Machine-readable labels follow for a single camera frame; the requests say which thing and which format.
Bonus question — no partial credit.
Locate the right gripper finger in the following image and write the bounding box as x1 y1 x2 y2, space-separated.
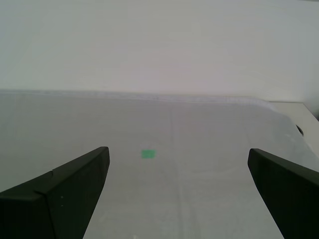
247 148 319 239
0 146 110 239

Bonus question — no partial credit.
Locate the small green tape square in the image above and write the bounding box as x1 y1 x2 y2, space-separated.
141 149 157 159

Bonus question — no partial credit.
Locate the translucent white table cover sheet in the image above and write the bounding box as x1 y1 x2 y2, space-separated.
0 89 319 239

